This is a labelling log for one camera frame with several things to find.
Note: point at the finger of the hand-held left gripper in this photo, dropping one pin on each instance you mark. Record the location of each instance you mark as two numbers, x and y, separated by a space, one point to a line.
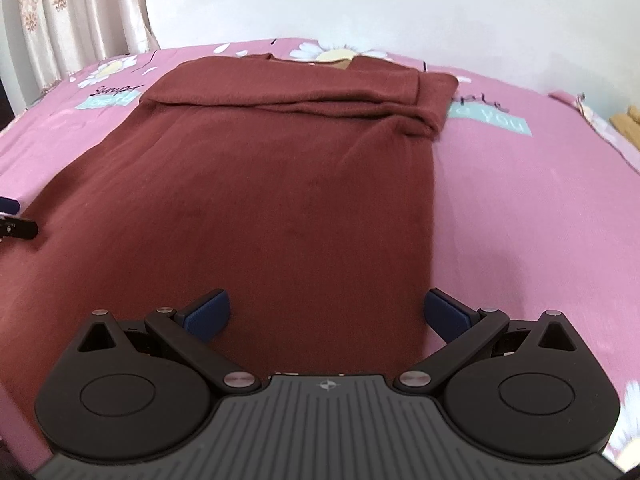
20 228
9 205

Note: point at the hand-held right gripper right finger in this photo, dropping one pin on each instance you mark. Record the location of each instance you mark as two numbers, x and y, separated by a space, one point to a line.
446 316

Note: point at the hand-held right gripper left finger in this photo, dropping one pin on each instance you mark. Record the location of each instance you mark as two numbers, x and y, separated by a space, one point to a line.
210 315

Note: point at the reddish brown sweater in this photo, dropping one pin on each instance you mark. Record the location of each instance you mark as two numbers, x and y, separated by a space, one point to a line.
280 200

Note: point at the pink floral bed sheet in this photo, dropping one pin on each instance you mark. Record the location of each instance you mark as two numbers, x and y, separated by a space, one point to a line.
525 210

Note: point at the beige patterned curtain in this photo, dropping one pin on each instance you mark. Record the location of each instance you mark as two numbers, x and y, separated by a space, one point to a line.
65 15

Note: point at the yellow cloth item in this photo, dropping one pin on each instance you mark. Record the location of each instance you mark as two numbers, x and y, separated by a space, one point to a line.
629 125

